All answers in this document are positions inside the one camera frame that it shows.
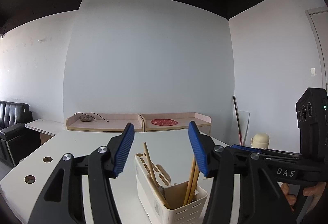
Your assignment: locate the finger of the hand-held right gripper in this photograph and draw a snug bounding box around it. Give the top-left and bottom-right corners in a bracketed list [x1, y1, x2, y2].
[257, 147, 303, 161]
[229, 144, 265, 155]

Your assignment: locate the door frame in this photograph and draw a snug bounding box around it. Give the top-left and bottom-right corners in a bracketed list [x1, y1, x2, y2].
[305, 7, 328, 91]

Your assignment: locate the black leather sofa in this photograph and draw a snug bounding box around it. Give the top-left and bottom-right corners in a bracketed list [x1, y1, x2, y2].
[0, 101, 42, 168]

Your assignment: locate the white utensil holder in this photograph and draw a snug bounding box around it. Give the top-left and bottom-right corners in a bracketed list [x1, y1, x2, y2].
[135, 153, 208, 224]

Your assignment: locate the red round mat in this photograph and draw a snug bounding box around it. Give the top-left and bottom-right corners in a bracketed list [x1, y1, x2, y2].
[150, 118, 178, 126]

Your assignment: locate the thin dark cable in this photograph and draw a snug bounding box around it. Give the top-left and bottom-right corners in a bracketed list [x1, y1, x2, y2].
[74, 112, 109, 123]

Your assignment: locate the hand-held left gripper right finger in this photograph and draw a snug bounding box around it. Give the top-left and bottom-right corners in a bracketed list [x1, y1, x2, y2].
[188, 121, 299, 224]

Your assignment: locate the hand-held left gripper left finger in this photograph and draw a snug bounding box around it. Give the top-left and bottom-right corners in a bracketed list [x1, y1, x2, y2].
[28, 122, 135, 224]

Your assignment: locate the white low side table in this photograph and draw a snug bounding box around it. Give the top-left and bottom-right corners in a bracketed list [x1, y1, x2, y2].
[25, 118, 65, 136]

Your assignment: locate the wooden chopstick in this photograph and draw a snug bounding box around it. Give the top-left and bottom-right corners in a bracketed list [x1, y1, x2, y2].
[188, 170, 201, 204]
[183, 156, 197, 207]
[143, 142, 173, 210]

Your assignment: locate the person's right hand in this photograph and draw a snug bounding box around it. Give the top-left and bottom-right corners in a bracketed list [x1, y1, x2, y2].
[280, 181, 326, 213]

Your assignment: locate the cream thermos bottle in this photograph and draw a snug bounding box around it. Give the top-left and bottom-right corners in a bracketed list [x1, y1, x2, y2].
[249, 132, 270, 149]

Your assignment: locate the red and black stick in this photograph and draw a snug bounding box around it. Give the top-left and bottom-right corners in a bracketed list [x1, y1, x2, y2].
[232, 95, 244, 146]

